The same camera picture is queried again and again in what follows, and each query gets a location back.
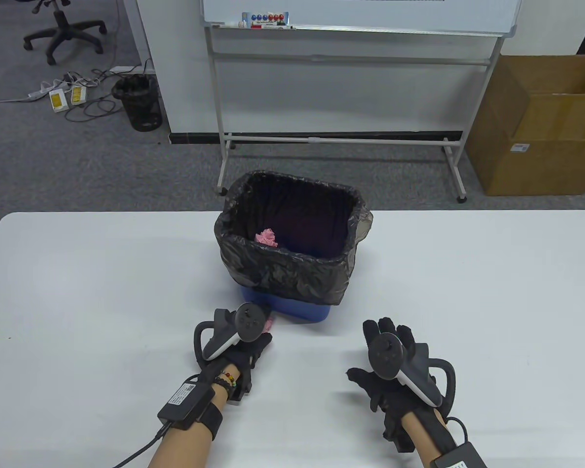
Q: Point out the person's right hand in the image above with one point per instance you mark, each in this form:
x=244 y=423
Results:
x=382 y=327

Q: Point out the person's left hand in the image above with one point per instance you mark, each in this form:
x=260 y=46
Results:
x=248 y=353

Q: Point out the pink paper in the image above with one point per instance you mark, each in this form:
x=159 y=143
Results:
x=267 y=238
x=270 y=322

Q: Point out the blue recycling bin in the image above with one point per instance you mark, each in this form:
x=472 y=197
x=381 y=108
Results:
x=292 y=309

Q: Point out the person's left forearm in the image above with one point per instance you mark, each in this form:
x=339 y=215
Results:
x=185 y=446

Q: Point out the black plastic bin liner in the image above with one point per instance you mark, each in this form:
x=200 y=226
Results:
x=282 y=273

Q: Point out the grey white right hand controller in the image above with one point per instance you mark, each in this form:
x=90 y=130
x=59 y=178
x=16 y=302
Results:
x=385 y=356

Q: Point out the grey white hand controller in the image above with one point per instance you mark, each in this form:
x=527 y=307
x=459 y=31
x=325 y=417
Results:
x=385 y=356
x=251 y=319

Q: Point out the grey white left hand controller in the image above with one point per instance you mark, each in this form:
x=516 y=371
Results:
x=251 y=319

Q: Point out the black left wrist sensor box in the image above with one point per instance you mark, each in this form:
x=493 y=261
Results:
x=183 y=399

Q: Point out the black wrist sensor box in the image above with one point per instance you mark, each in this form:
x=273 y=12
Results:
x=183 y=399
x=463 y=459

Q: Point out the black right wrist sensor box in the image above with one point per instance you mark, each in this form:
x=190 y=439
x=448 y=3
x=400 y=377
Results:
x=463 y=459

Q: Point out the brown cardboard box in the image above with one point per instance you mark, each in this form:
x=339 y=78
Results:
x=541 y=165

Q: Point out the black mesh wastebasket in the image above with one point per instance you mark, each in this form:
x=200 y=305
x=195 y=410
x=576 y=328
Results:
x=141 y=109

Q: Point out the white yellow charger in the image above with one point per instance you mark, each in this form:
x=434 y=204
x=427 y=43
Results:
x=79 y=95
x=57 y=101

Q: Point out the white rolling whiteboard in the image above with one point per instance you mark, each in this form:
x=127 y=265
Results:
x=351 y=12

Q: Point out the white marker with black cap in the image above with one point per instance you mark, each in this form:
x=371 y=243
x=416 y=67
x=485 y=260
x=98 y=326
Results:
x=279 y=28

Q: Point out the strip of round magnets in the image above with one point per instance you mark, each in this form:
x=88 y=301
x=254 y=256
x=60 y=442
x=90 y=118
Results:
x=265 y=18

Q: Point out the white power strip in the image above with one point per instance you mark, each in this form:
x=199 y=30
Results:
x=39 y=92

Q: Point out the office chair base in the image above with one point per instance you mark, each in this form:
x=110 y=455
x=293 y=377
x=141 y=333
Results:
x=58 y=29

